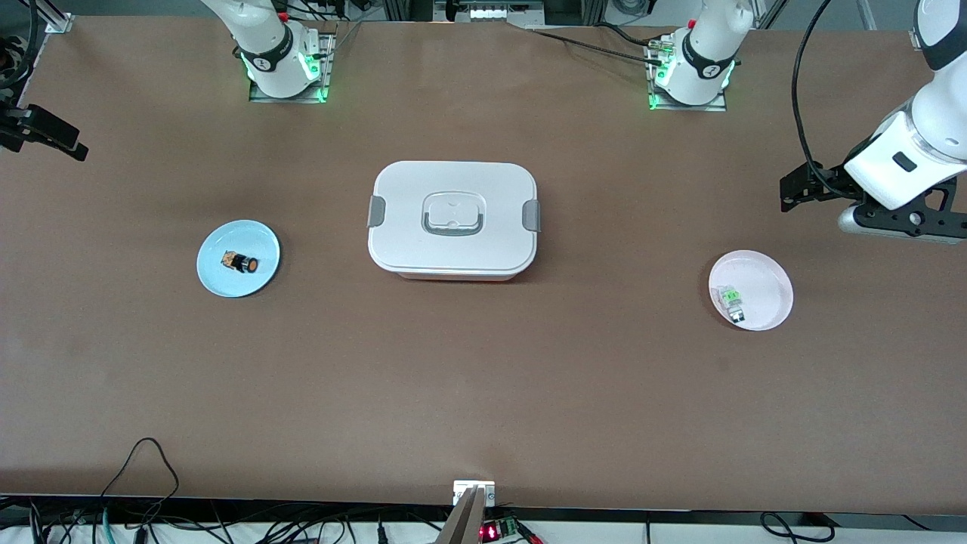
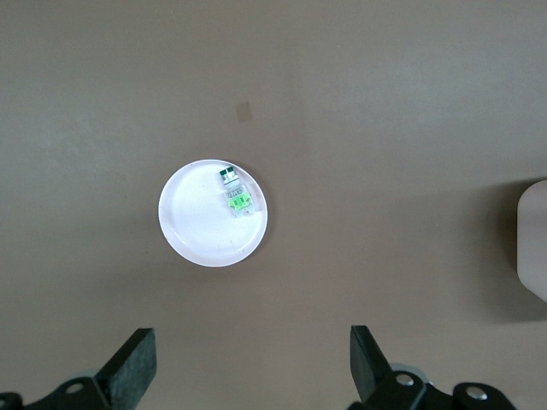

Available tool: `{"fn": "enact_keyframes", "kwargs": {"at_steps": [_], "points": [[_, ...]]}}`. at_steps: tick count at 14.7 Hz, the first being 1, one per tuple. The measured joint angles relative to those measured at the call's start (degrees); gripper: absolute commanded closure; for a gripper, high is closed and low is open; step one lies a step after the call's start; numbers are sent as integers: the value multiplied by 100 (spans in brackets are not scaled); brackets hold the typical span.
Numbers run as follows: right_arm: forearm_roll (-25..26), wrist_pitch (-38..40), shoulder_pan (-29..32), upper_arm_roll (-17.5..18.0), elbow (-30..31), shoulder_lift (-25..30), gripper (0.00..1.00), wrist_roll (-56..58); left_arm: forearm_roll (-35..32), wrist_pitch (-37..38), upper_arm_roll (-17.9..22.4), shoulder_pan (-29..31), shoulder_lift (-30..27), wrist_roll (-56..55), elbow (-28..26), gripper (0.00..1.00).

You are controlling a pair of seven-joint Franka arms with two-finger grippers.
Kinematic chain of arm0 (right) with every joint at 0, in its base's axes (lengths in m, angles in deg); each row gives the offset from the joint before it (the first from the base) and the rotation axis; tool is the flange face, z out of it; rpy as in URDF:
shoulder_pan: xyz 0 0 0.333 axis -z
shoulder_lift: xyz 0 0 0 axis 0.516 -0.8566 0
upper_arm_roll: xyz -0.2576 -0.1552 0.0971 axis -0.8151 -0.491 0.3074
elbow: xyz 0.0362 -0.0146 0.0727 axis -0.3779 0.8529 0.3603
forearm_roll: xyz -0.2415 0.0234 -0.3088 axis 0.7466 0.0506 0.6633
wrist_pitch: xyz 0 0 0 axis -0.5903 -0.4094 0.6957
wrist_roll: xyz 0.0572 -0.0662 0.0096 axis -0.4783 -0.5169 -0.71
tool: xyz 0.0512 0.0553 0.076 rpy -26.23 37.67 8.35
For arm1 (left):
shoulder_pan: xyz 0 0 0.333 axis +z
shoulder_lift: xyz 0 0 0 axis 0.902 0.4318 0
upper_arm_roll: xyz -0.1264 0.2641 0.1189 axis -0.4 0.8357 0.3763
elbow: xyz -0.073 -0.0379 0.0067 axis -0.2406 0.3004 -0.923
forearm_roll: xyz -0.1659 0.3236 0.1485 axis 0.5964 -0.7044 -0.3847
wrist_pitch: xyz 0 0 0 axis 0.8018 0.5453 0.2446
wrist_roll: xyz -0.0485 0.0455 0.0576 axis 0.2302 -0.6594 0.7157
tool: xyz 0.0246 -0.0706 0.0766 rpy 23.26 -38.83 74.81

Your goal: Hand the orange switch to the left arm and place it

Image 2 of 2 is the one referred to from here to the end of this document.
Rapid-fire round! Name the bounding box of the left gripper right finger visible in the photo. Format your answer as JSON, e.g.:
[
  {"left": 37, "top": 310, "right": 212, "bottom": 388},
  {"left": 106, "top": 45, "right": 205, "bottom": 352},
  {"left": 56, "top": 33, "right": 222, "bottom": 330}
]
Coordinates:
[{"left": 348, "top": 325, "right": 431, "bottom": 410}]

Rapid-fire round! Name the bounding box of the white lidded storage box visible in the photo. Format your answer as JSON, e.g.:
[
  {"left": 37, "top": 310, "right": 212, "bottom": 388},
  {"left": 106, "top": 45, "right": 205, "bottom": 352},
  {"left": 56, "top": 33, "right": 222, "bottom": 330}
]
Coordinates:
[{"left": 515, "top": 179, "right": 547, "bottom": 301}]

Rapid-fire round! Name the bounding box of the green push-button switch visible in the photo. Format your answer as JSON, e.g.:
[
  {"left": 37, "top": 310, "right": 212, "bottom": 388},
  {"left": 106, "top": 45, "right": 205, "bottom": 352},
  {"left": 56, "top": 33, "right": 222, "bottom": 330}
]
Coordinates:
[{"left": 218, "top": 167, "right": 254, "bottom": 217}]

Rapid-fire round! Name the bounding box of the pink round plate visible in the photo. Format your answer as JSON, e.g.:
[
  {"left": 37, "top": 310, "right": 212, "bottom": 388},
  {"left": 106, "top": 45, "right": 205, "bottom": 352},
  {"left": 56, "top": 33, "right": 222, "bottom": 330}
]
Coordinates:
[{"left": 157, "top": 158, "right": 270, "bottom": 269}]

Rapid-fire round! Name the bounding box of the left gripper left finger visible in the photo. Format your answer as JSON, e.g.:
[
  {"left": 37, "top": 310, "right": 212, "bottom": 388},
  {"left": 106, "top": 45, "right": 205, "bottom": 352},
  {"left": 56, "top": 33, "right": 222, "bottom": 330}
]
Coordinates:
[{"left": 25, "top": 327, "right": 157, "bottom": 410}]

